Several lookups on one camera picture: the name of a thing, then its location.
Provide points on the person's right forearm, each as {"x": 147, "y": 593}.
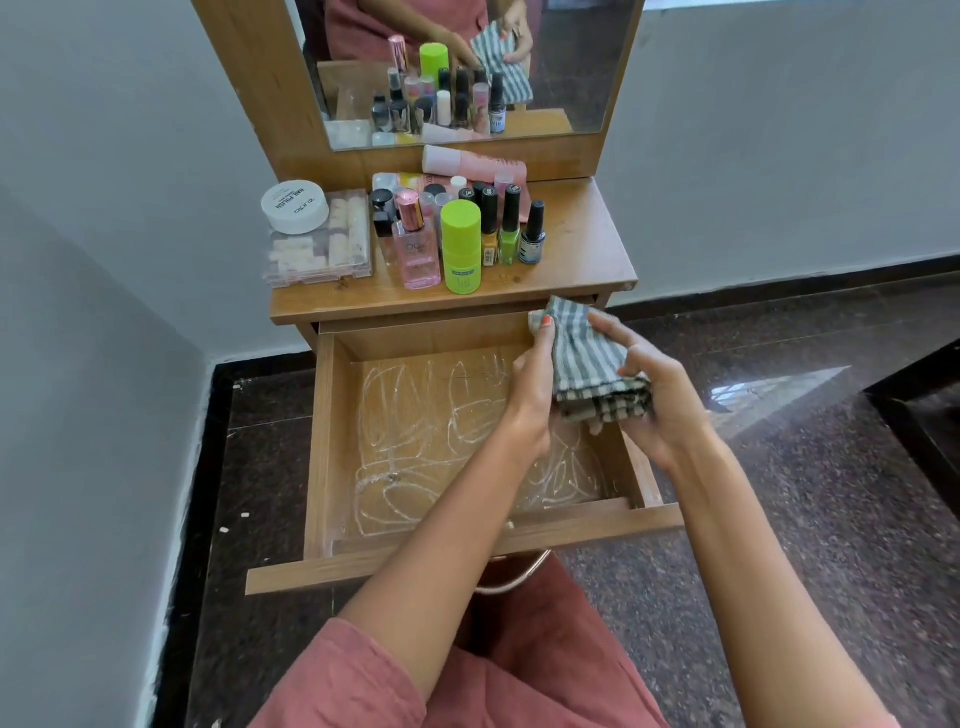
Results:
{"x": 772, "y": 600}

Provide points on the person's left pink sleeve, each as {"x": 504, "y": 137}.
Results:
{"x": 337, "y": 682}

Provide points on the pink perfume bottle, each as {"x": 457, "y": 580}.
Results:
{"x": 416, "y": 255}

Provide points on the wooden dressing table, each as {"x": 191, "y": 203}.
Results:
{"x": 585, "y": 247}

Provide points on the green nail polish bottle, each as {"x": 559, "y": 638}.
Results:
{"x": 509, "y": 240}

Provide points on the person's right hand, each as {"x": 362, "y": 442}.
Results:
{"x": 667, "y": 412}

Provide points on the wooden drawer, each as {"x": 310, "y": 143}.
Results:
{"x": 330, "y": 450}

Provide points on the person's legs pink trousers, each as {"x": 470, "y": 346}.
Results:
{"x": 555, "y": 660}

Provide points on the dressing table mirror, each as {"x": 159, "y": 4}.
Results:
{"x": 577, "y": 67}

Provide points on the clear box of beige tubes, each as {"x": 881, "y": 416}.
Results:
{"x": 315, "y": 259}

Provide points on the person's left forearm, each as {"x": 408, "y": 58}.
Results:
{"x": 435, "y": 570}

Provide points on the green striped cloth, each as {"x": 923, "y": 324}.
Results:
{"x": 589, "y": 360}

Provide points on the black furniture base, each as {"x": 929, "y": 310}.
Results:
{"x": 930, "y": 435}

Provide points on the lime green bottle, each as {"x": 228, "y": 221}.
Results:
{"x": 461, "y": 255}

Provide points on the yellow nail polish bottle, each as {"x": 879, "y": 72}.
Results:
{"x": 489, "y": 225}

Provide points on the pink tube white cap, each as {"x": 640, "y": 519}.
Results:
{"x": 480, "y": 165}

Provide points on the pink tube yellow print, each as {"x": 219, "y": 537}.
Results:
{"x": 386, "y": 181}

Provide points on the white round jar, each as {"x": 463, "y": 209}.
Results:
{"x": 294, "y": 206}

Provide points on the white label nail polish bottle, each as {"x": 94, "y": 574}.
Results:
{"x": 532, "y": 244}

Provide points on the person's left hand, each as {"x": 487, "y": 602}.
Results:
{"x": 532, "y": 405}

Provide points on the cluster of small cosmetic bottles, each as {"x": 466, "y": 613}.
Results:
{"x": 381, "y": 206}

